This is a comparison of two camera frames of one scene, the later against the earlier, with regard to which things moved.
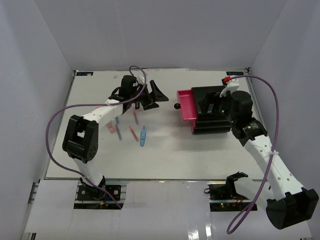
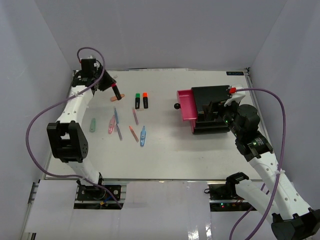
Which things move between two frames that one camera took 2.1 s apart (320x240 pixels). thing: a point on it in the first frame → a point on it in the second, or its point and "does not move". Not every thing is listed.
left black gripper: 156,95 → 109,81
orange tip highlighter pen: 134,134 does not move
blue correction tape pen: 142,137 does not move
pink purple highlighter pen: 135,117 does not move
